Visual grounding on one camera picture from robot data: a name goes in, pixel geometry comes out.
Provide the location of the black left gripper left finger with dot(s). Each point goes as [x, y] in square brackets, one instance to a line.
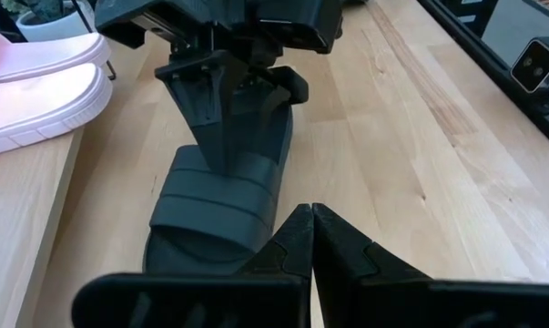
[287, 250]

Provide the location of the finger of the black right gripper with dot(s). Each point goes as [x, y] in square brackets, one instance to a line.
[287, 84]
[219, 114]

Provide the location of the dark green snake plant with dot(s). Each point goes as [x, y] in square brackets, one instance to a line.
[42, 9]

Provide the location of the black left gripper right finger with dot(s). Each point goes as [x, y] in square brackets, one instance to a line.
[342, 255]

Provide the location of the black rubber slide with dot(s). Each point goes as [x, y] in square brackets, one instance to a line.
[210, 214]

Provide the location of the wooden shelf with black frame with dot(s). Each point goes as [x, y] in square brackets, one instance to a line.
[10, 205]

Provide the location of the white plant pot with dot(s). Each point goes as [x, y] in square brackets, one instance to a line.
[55, 25]

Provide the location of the black table-level camera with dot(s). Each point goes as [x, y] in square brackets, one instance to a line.
[535, 66]

